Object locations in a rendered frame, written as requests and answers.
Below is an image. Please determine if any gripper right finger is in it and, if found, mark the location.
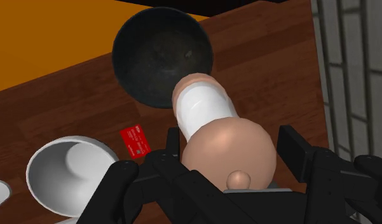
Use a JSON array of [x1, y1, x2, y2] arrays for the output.
[[276, 125, 382, 224]]

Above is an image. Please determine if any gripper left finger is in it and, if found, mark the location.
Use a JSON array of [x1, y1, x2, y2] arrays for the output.
[[76, 126, 250, 224]]

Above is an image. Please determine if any red card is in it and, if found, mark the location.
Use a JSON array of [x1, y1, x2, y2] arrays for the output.
[[119, 123, 152, 160]]

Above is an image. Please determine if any beige and white figure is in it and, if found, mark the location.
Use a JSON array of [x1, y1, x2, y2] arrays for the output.
[[171, 73, 278, 192]]

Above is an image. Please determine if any large white cup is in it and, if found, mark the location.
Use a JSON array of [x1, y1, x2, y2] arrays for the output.
[[25, 135, 120, 224]]

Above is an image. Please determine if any black bowl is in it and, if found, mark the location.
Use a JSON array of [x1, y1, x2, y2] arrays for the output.
[[111, 6, 214, 109]]

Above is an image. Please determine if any brown wooden table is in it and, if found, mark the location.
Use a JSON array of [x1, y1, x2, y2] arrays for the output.
[[0, 0, 330, 224]]

